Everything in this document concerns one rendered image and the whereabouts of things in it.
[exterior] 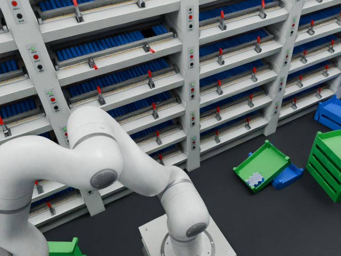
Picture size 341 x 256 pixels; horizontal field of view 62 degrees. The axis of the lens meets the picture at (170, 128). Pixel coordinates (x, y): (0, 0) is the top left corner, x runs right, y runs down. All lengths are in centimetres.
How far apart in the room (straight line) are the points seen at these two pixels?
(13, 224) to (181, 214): 42
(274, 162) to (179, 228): 124
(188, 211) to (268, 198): 113
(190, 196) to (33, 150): 46
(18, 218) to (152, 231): 69
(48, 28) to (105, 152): 77
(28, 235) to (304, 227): 146
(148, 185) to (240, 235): 108
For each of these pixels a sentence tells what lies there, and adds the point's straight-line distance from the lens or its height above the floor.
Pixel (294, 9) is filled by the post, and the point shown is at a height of 94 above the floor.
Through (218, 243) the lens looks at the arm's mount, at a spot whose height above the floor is 40.
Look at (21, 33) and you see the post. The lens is 123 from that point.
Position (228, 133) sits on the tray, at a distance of 207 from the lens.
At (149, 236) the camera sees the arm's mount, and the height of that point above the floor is 39.
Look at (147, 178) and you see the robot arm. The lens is 73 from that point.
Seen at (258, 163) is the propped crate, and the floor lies 7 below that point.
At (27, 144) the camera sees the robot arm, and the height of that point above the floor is 115.
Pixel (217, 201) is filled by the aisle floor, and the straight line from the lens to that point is 186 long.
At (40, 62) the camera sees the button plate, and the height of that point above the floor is 103.
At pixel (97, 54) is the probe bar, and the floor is 98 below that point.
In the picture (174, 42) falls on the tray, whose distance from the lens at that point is 145.
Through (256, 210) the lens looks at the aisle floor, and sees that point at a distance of 186.
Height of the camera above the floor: 151
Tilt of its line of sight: 39 degrees down
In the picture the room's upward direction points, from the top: 5 degrees counter-clockwise
